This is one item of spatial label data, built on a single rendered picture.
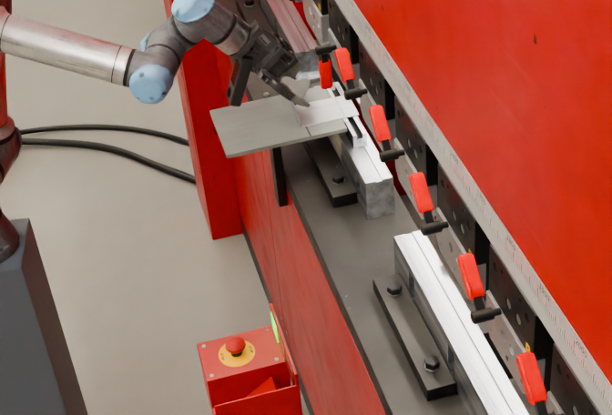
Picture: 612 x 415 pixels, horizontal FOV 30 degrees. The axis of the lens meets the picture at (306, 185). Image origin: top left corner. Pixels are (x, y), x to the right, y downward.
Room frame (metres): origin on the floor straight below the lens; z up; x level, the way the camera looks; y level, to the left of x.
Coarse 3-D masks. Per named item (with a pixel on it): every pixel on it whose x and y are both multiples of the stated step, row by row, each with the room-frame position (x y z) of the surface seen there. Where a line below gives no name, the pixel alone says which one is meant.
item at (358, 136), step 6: (336, 90) 2.11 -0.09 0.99; (348, 120) 1.98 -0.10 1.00; (354, 120) 1.98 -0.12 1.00; (348, 126) 1.96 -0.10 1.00; (354, 126) 1.97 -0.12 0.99; (360, 126) 1.96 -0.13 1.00; (348, 132) 1.96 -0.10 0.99; (354, 132) 1.94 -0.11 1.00; (360, 132) 1.94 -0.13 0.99; (354, 138) 1.92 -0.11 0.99; (360, 138) 1.92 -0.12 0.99; (366, 138) 1.93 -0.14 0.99; (354, 144) 1.92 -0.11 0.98; (360, 144) 1.92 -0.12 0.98; (366, 144) 1.93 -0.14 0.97
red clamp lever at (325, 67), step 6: (318, 48) 1.87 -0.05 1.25; (324, 48) 1.87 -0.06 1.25; (330, 48) 1.87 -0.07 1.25; (336, 48) 1.88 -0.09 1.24; (318, 54) 1.87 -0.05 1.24; (324, 54) 1.87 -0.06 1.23; (324, 60) 1.88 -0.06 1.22; (330, 60) 1.88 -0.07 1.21; (324, 66) 1.87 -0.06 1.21; (330, 66) 1.87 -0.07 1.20; (324, 72) 1.87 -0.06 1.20; (330, 72) 1.87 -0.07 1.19; (324, 78) 1.87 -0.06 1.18; (330, 78) 1.87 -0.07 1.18; (324, 84) 1.87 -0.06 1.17; (330, 84) 1.87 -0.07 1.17
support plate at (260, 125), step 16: (272, 96) 2.10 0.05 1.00; (304, 96) 2.09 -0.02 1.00; (320, 96) 2.08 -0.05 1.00; (224, 112) 2.06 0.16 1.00; (240, 112) 2.06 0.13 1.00; (256, 112) 2.05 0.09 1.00; (272, 112) 2.04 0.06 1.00; (288, 112) 2.04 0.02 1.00; (224, 128) 2.00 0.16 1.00; (240, 128) 1.99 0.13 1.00; (256, 128) 1.99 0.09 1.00; (272, 128) 1.98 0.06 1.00; (288, 128) 1.97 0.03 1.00; (304, 128) 1.97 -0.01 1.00; (320, 128) 1.96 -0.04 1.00; (336, 128) 1.96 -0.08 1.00; (224, 144) 1.94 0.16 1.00; (240, 144) 1.93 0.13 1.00; (256, 144) 1.93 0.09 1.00; (272, 144) 1.92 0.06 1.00; (288, 144) 1.93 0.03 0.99
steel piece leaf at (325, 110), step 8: (312, 104) 2.06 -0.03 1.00; (320, 104) 2.05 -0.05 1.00; (328, 104) 2.05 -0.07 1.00; (336, 104) 2.05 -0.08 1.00; (296, 112) 2.01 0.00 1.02; (304, 112) 2.03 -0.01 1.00; (312, 112) 2.02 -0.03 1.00; (320, 112) 2.02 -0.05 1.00; (328, 112) 2.02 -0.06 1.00; (336, 112) 2.01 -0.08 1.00; (304, 120) 2.00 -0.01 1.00; (312, 120) 1.99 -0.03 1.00; (320, 120) 1.99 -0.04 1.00; (328, 120) 1.99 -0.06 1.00
